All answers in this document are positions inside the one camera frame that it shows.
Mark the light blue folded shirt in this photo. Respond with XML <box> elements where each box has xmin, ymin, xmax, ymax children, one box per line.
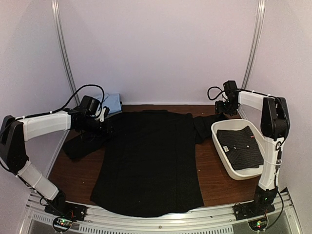
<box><xmin>96</xmin><ymin>94</ymin><xmax>122</xmax><ymax>117</ymax></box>

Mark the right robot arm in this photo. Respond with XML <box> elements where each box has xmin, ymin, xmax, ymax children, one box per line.
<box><xmin>215</xmin><ymin>89</ymin><xmax>290</xmax><ymax>215</ymax></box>

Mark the aluminium frame post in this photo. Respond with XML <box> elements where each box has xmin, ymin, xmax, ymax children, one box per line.
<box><xmin>51</xmin><ymin>0</ymin><xmax>77</xmax><ymax>95</ymax></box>
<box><xmin>235</xmin><ymin>0</ymin><xmax>266</xmax><ymax>115</ymax></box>

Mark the black long sleeve shirt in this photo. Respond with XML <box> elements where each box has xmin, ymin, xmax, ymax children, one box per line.
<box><xmin>63</xmin><ymin>110</ymin><xmax>226</xmax><ymax>217</ymax></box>

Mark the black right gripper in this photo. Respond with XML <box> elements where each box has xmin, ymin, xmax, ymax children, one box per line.
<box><xmin>216</xmin><ymin>99</ymin><xmax>238</xmax><ymax>115</ymax></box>

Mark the dark pinstriped folded shirt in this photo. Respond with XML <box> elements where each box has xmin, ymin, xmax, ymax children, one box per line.
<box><xmin>216</xmin><ymin>126</ymin><xmax>264</xmax><ymax>171</ymax></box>

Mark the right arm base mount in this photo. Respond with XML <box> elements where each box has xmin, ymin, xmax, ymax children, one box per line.
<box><xmin>233</xmin><ymin>191</ymin><xmax>277</xmax><ymax>221</ymax></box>

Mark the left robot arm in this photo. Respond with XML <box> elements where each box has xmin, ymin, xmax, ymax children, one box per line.
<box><xmin>0</xmin><ymin>108</ymin><xmax>113</xmax><ymax>216</ymax></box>

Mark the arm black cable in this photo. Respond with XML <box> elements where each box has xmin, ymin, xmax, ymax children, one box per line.
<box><xmin>52</xmin><ymin>84</ymin><xmax>105</xmax><ymax>115</ymax></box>
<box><xmin>207</xmin><ymin>86</ymin><xmax>229</xmax><ymax>100</ymax></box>

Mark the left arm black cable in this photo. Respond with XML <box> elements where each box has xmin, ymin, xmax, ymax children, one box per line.
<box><xmin>52</xmin><ymin>84</ymin><xmax>105</xmax><ymax>115</ymax></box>

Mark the white plastic laundry basket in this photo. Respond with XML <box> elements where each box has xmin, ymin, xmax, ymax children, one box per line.
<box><xmin>211</xmin><ymin>119</ymin><xmax>265</xmax><ymax>180</ymax></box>

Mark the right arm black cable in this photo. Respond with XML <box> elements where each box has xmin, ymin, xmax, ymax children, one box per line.
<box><xmin>207</xmin><ymin>86</ymin><xmax>229</xmax><ymax>100</ymax></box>

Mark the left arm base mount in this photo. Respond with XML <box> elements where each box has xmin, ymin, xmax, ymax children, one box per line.
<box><xmin>44</xmin><ymin>191</ymin><xmax>87</xmax><ymax>221</ymax></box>

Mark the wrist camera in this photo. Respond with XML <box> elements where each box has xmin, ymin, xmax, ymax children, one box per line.
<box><xmin>77</xmin><ymin>96</ymin><xmax>109</xmax><ymax>122</ymax></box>
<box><xmin>223</xmin><ymin>80</ymin><xmax>237</xmax><ymax>95</ymax></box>

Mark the aluminium frame post right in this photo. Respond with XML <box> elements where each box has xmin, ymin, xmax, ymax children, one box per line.
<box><xmin>235</xmin><ymin>0</ymin><xmax>266</xmax><ymax>115</ymax></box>

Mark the aluminium frame post left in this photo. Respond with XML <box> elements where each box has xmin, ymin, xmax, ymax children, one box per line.
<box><xmin>51</xmin><ymin>0</ymin><xmax>77</xmax><ymax>95</ymax></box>

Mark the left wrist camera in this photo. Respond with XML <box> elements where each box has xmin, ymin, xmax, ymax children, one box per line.
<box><xmin>77</xmin><ymin>96</ymin><xmax>109</xmax><ymax>122</ymax></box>

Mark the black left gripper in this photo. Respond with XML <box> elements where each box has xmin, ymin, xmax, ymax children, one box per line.
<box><xmin>79</xmin><ymin>116</ymin><xmax>117</xmax><ymax>138</ymax></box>

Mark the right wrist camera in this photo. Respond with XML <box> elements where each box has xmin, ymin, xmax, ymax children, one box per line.
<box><xmin>223</xmin><ymin>80</ymin><xmax>237</xmax><ymax>95</ymax></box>

